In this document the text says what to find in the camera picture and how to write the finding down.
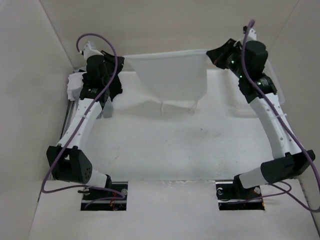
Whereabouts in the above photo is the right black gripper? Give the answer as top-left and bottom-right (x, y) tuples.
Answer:
(206, 38), (248, 80)

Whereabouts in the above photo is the white tank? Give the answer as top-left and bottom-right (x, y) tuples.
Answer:
(124, 49), (208, 113)
(67, 71), (86, 101)

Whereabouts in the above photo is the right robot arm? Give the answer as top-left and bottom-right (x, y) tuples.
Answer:
(206, 39), (316, 198)

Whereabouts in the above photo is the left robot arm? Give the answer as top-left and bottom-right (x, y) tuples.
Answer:
(46, 50), (125, 200)

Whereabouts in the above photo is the folded black tank top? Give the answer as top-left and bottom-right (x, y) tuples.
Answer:
(108, 75), (123, 101)

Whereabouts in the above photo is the folded white tank top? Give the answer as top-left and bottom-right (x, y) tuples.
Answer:
(67, 71), (86, 101)

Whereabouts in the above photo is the folded grey tank top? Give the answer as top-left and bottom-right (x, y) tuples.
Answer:
(69, 87), (114, 119)

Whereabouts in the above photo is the light grey folded top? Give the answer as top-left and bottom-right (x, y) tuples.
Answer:
(73, 65), (87, 73)

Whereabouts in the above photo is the white plastic basket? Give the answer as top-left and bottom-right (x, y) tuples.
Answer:
(263, 59), (285, 105)

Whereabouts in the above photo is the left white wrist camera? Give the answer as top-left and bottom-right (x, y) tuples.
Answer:
(82, 41), (103, 60)

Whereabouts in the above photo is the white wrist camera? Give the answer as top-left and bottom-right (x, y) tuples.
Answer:
(243, 26), (257, 42)
(82, 41), (103, 60)

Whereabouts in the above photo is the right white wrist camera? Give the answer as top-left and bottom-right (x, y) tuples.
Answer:
(243, 26), (257, 42)

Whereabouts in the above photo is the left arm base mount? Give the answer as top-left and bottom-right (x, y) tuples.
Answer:
(77, 181), (129, 212)

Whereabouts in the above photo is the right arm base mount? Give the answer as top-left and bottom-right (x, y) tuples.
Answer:
(215, 180), (265, 211)

